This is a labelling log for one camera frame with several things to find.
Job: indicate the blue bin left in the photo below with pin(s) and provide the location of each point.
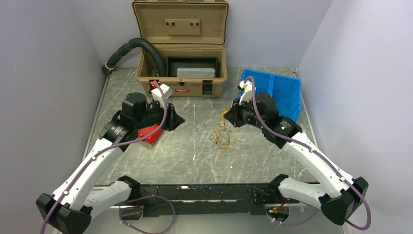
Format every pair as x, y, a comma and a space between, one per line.
264, 81

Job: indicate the tan tool case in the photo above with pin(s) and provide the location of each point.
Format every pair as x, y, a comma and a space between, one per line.
183, 28

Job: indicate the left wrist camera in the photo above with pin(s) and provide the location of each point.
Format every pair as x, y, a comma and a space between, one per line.
160, 93

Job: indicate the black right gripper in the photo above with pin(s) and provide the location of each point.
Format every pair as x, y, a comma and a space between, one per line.
233, 115

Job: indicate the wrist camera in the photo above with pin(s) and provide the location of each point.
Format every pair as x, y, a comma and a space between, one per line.
160, 93
246, 88

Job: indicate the blue bin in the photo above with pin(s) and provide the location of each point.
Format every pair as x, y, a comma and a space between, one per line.
287, 93
264, 81

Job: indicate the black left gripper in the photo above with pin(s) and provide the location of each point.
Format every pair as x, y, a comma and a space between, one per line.
172, 120

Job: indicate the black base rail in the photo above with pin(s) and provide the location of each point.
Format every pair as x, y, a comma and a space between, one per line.
202, 199

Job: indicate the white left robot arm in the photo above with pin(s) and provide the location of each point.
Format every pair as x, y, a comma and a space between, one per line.
72, 206

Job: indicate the grey plastic box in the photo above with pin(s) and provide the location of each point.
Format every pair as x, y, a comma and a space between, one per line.
196, 72

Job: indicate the black tray in case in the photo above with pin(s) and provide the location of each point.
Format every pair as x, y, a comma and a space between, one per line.
173, 63

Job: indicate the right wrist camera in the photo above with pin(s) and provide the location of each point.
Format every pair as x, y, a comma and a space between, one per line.
246, 88

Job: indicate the blue bin right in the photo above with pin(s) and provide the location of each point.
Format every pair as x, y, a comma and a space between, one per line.
287, 93

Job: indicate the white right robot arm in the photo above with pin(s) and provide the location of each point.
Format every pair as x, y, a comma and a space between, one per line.
338, 194

